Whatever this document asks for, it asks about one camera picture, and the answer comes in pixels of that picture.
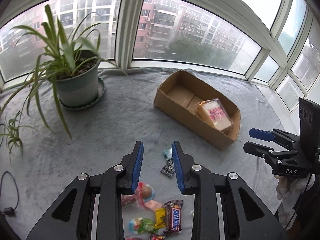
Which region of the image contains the green plastic flower pot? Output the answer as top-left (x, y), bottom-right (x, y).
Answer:
top-left (53, 50), bottom-right (101, 107)

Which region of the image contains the spider plant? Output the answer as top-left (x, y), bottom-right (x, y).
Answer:
top-left (0, 3), bottom-right (133, 140)

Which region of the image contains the green pot saucer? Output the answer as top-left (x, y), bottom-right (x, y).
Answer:
top-left (59, 77), bottom-right (106, 111)

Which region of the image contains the pink snack sachet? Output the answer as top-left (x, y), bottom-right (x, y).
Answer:
top-left (144, 200), bottom-right (163, 212)

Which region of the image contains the red mixed nuts packet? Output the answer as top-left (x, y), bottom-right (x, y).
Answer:
top-left (125, 235), bottom-right (165, 240)

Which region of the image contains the packaged braised egg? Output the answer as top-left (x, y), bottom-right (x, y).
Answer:
top-left (121, 182), bottom-right (155, 208)

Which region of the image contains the black camera box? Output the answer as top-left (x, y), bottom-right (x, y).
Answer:
top-left (298, 98), bottom-right (320, 163)

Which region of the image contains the white-gloved right hand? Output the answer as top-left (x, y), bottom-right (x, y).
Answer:
top-left (274, 174), bottom-right (315, 217)

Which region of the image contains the Snickers bar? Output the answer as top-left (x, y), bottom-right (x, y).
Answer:
top-left (163, 200), bottom-right (184, 235)

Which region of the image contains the black power cable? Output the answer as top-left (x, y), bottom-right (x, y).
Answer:
top-left (0, 171), bottom-right (20, 216)

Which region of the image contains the wrapped bread packet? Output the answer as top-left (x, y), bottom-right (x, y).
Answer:
top-left (196, 98), bottom-right (233, 134)

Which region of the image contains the grey fleece blanket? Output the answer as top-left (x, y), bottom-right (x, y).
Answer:
top-left (1, 68), bottom-right (282, 239)

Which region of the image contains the yellow snack packet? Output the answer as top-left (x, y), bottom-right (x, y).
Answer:
top-left (154, 207), bottom-right (166, 230)

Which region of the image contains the brown cardboard box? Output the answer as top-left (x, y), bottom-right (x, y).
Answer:
top-left (153, 70), bottom-right (241, 150)

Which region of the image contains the black patterned snack packet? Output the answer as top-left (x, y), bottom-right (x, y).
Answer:
top-left (160, 159), bottom-right (175, 178)

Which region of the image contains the green blue snack pack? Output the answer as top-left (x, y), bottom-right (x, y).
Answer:
top-left (128, 217), bottom-right (157, 235)

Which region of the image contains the teal candy wrapper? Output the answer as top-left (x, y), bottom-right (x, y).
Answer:
top-left (162, 148), bottom-right (172, 161)

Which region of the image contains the small spider plant offshoot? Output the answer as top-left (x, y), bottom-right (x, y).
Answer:
top-left (1, 111), bottom-right (37, 163)

